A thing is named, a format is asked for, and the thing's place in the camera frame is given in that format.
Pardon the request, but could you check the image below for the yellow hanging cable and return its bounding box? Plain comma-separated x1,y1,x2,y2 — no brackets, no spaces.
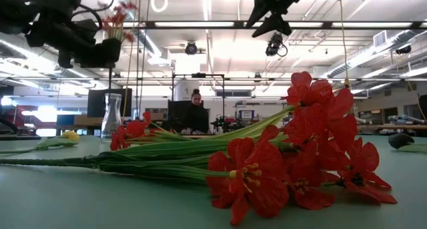
337,0,352,89

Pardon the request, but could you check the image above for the yellow artificial tulip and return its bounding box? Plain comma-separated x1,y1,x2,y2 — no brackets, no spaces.
0,130,81,156

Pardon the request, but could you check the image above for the dark bud with green leaf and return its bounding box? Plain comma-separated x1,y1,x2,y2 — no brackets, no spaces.
388,132,427,154

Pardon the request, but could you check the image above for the long wooden table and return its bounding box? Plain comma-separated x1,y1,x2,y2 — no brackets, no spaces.
356,123,427,137

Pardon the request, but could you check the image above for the blue white box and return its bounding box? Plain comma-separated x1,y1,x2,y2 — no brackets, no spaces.
238,109,256,122

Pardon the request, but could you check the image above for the white cylindrical tank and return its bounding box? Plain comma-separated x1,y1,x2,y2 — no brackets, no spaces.
174,79,200,102

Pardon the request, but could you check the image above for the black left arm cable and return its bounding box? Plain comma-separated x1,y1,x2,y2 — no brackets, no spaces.
70,0,115,29

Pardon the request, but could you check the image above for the large black monitor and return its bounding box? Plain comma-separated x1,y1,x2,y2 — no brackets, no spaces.
87,87,133,118

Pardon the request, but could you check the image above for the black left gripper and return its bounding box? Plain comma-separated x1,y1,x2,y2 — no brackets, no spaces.
25,17,123,69

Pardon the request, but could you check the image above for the white hanging ring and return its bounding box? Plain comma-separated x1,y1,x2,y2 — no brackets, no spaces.
150,0,169,13

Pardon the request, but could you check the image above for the white air vent box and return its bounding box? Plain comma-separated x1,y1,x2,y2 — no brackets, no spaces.
372,29,388,49

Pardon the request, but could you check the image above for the silver air duct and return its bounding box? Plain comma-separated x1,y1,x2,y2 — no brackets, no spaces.
328,30,427,79

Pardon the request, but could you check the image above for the black frame bar with lights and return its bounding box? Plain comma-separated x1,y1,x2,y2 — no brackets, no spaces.
95,20,427,31

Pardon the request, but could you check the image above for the small red flower bunch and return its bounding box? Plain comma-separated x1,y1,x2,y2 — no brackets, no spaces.
109,111,193,152
97,0,138,45

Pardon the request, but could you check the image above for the person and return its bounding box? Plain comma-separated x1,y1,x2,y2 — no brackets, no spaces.
181,88,210,136

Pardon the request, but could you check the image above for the black metal frame rig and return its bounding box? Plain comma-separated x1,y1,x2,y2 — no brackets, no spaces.
171,73,226,133

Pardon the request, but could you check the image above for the black ceiling camera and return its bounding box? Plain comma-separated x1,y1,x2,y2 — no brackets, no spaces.
184,41,199,56
265,31,289,58

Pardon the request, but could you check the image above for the brown cardboard box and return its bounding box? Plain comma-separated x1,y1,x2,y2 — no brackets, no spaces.
73,114,103,127

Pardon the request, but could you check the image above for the large red flower bunch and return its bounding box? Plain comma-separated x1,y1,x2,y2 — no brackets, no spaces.
0,71,398,226

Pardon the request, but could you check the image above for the clear glass vase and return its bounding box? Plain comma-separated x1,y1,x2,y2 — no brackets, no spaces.
101,93,123,139

